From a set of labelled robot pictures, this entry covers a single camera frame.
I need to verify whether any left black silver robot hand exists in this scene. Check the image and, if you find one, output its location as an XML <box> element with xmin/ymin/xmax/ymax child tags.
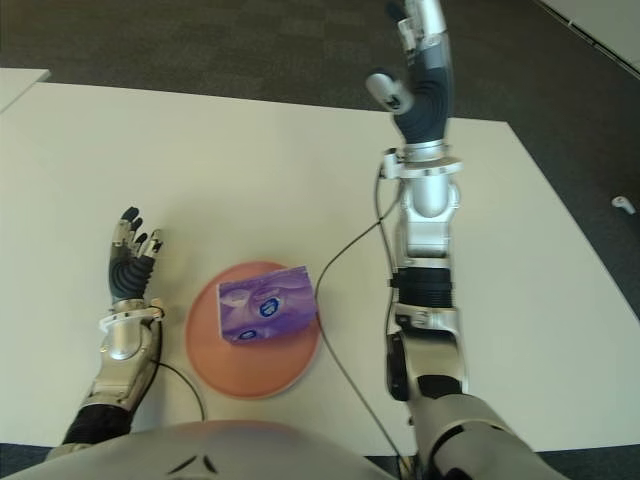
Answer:
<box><xmin>107</xmin><ymin>205</ymin><xmax>165</xmax><ymax>305</ymax></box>

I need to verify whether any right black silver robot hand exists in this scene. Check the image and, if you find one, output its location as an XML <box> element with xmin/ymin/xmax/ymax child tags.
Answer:
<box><xmin>365</xmin><ymin>0</ymin><xmax>454</xmax><ymax>146</ymax></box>

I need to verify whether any purple tissue paper pack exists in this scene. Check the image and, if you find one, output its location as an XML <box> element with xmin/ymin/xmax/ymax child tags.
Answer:
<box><xmin>215</xmin><ymin>265</ymin><xmax>320</xmax><ymax>347</ymax></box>

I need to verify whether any pink round plate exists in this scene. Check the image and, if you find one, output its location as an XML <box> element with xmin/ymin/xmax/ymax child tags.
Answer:
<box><xmin>185</xmin><ymin>260</ymin><xmax>322</xmax><ymax>400</ymax></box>

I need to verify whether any silver robot torso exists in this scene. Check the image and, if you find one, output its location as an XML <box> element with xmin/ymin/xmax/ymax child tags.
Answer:
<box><xmin>0</xmin><ymin>420</ymin><xmax>401</xmax><ymax>480</ymax></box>

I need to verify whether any white side table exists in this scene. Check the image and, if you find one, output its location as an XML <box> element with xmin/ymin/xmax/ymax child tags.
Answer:
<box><xmin>0</xmin><ymin>67</ymin><xmax>53</xmax><ymax>114</ymax></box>

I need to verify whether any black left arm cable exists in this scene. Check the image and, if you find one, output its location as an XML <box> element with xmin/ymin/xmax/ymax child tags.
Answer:
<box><xmin>147</xmin><ymin>319</ymin><xmax>206</xmax><ymax>424</ymax></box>

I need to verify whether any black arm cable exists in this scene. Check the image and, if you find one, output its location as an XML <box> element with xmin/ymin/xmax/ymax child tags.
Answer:
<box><xmin>316</xmin><ymin>169</ymin><xmax>416</xmax><ymax>461</ymax></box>
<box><xmin>147</xmin><ymin>319</ymin><xmax>206</xmax><ymax>424</ymax></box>

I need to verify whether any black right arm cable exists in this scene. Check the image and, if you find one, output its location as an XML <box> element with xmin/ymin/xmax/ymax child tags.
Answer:
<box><xmin>316</xmin><ymin>169</ymin><xmax>416</xmax><ymax>461</ymax></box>

